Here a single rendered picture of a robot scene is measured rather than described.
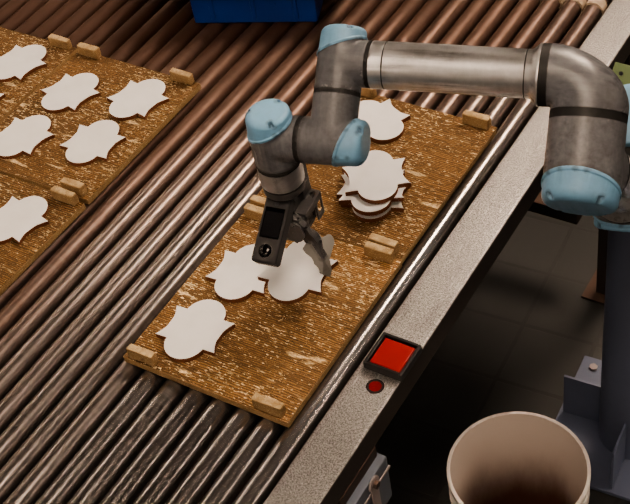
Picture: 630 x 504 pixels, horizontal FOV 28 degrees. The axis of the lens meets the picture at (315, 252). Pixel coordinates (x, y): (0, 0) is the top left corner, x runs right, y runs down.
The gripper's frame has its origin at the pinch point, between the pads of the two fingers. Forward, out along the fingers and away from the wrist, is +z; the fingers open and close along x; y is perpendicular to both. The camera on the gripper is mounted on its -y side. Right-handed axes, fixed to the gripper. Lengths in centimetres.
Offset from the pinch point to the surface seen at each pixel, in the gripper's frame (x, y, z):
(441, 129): -6, 52, 11
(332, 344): -8.9, -7.8, 8.4
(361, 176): 1.2, 29.6, 5.3
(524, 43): -12, 87, 14
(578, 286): -21, 98, 107
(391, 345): -18.5, -4.2, 9.4
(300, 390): -7.9, -18.9, 8.0
